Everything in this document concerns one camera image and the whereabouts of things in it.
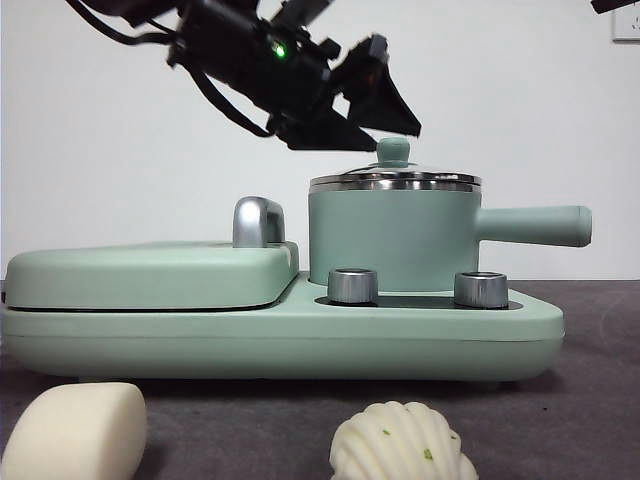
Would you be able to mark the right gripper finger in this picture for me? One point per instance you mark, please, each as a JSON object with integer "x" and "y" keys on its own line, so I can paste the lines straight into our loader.
{"x": 612, "y": 4}

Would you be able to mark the green breakfast machine base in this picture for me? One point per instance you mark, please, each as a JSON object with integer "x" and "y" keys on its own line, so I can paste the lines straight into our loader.
{"x": 300, "y": 345}

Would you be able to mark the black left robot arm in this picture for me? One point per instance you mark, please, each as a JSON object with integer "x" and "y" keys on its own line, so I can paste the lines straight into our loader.
{"x": 235, "y": 50}

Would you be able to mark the shell-shaped white bun green flecks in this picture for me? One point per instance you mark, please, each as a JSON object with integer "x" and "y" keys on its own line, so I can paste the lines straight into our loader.
{"x": 400, "y": 445}

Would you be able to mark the glass pot lid green knob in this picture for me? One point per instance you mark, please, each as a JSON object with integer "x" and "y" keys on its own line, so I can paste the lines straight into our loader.
{"x": 393, "y": 152}

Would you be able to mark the white wall socket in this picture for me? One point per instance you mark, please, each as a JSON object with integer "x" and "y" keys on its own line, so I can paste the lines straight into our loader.
{"x": 627, "y": 27}

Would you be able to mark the green griddle cover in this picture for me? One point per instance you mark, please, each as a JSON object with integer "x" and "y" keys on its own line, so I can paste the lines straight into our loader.
{"x": 150, "y": 275}

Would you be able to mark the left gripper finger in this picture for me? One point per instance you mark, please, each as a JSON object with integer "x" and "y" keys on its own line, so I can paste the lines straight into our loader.
{"x": 380, "y": 100}
{"x": 330, "y": 136}

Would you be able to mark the smooth white steamed bun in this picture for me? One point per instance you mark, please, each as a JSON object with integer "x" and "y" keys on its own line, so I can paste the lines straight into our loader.
{"x": 75, "y": 435}

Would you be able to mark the silver control knob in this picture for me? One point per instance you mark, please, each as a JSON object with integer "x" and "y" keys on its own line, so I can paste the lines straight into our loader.
{"x": 352, "y": 287}
{"x": 481, "y": 291}

